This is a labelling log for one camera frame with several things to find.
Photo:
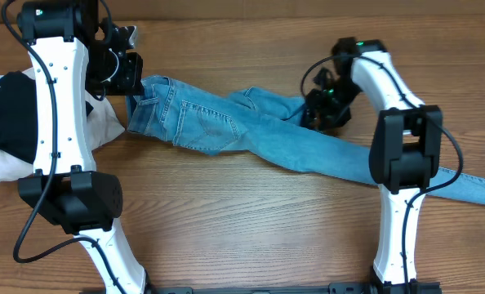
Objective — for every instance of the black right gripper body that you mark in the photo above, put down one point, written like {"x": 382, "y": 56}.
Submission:
{"x": 331, "y": 107}

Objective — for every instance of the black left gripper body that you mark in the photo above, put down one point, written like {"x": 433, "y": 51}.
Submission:
{"x": 109, "y": 75}

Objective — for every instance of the folded black garment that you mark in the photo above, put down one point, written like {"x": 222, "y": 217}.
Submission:
{"x": 19, "y": 122}

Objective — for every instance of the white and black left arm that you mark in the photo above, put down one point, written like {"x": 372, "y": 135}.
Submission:
{"x": 75, "y": 53}

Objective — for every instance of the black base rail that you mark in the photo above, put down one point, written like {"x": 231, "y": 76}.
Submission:
{"x": 332, "y": 288}

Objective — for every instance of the light blue denim jeans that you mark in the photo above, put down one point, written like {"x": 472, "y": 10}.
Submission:
{"x": 252, "y": 119}

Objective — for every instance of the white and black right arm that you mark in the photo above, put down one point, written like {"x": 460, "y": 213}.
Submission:
{"x": 403, "y": 157}

